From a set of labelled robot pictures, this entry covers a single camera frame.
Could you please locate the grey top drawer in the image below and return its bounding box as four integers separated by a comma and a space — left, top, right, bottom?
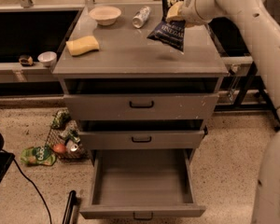
64, 77, 218, 120

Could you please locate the black tray stand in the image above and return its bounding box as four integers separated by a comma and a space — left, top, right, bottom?
206, 18, 280, 131

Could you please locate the silver can in basket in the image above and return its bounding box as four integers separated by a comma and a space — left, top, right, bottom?
66, 140, 79, 153

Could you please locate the yellow sponge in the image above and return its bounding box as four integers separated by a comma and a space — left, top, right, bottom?
66, 35, 100, 56

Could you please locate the small white cup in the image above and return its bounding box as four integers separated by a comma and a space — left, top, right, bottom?
37, 51, 57, 67

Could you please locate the grey bottom drawer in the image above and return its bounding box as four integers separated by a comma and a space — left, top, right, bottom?
80, 149, 205, 220

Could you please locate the grey drawer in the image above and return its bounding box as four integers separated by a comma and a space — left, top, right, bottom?
64, 77, 218, 120
79, 119, 205, 150
80, 149, 205, 220

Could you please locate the grey drawer cabinet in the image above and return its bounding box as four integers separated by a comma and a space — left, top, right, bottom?
52, 3, 230, 161

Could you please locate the black bar on floor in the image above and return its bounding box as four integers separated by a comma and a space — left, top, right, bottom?
62, 190, 80, 224

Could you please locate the grey middle drawer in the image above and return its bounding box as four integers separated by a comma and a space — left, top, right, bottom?
79, 119, 205, 150

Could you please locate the beige bowl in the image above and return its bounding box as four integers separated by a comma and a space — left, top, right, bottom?
89, 6, 121, 26

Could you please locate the black cable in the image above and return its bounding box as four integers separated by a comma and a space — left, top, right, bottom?
0, 148, 53, 224

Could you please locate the wire basket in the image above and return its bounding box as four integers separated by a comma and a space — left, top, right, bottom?
46, 120, 88, 162

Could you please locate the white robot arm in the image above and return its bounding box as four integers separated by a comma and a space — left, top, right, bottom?
165, 0, 280, 224

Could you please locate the green bottle in basket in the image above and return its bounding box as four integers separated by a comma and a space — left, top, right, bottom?
59, 127, 80, 144

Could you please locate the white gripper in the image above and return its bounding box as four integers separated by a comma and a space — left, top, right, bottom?
166, 0, 219, 25

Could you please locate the green chip bag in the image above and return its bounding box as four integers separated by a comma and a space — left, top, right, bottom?
50, 110, 71, 129

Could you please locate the green snack pouch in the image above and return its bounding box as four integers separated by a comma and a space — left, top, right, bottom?
21, 146, 56, 166

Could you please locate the red apple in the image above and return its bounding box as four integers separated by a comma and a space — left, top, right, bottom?
53, 144, 66, 154

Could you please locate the blue chip bag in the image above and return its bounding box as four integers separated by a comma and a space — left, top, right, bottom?
147, 0, 186, 52

